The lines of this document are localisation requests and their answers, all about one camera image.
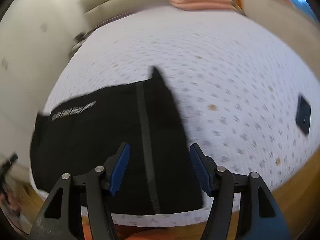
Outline black hooded jacket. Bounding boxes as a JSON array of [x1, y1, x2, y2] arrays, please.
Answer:
[[30, 68, 203, 216]]

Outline person left hand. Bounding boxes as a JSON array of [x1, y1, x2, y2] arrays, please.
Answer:
[[1, 187, 22, 218]]

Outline orange trousers legs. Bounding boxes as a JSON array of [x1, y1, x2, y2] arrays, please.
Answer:
[[81, 223, 208, 240]]

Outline bed with floral sheet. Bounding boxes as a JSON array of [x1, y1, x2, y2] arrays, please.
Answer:
[[40, 6, 319, 228]]

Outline blue smartphone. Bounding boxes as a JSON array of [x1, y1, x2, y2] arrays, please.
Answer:
[[296, 94, 311, 136]]

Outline grey nightstand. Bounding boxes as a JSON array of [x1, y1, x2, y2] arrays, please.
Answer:
[[68, 32, 90, 59]]

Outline white wardrobe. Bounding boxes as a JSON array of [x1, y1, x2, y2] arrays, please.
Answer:
[[1, 0, 86, 167]]

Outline folded pink blanket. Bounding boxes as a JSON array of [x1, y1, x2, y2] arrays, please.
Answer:
[[169, 0, 233, 11]]

